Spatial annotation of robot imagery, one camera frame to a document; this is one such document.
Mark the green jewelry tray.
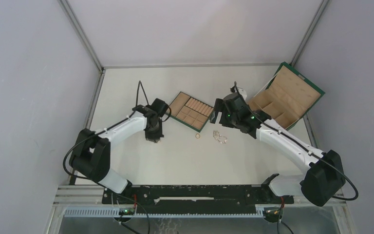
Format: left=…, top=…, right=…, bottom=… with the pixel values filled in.
left=166, top=92, right=214, bottom=133

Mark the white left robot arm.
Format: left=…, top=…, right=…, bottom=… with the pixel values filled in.
left=67, top=104, right=168, bottom=203

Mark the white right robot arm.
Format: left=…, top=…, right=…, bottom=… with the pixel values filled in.
left=210, top=93, right=347, bottom=207

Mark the green open jewelry box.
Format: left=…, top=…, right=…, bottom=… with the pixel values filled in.
left=247, top=62, right=325, bottom=130

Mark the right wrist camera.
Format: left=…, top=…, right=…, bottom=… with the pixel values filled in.
left=236, top=87, right=247, bottom=100

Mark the silver crystal necklace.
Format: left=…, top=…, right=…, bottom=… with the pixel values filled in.
left=212, top=130, right=228, bottom=145

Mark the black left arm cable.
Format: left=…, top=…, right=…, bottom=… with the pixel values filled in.
left=62, top=80, right=172, bottom=181

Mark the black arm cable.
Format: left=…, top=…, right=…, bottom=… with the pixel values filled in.
left=62, top=80, right=172, bottom=181
left=233, top=81, right=359, bottom=201

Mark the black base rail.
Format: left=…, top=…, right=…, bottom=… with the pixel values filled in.
left=101, top=176, right=294, bottom=215

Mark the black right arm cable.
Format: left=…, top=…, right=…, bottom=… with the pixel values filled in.
left=233, top=81, right=359, bottom=201

